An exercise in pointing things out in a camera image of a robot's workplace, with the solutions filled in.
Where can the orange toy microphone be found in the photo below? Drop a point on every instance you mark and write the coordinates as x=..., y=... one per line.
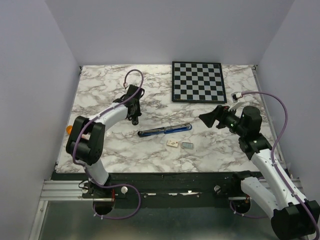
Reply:
x=69, y=129

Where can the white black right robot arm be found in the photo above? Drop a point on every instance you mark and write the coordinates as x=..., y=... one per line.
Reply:
x=291, y=214

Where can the white staple box sleeve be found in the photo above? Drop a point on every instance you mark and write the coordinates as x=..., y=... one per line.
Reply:
x=172, y=143

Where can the black and grey chessboard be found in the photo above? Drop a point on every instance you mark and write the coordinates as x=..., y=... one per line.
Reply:
x=197, y=83

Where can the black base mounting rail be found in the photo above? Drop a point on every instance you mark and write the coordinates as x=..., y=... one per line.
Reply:
x=161, y=190

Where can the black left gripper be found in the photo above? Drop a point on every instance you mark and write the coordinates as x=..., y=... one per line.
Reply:
x=138, y=112

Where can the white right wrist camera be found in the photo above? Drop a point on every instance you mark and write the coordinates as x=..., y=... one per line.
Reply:
x=237, y=101

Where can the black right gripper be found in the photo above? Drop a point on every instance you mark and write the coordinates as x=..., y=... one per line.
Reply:
x=222, y=111

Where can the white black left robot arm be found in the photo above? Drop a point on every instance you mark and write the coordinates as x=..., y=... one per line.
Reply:
x=86, y=140

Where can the staple tray with staples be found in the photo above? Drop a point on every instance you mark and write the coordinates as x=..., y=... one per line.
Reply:
x=187, y=145

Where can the blue and black stapler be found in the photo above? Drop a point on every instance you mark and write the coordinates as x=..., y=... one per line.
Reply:
x=165, y=130

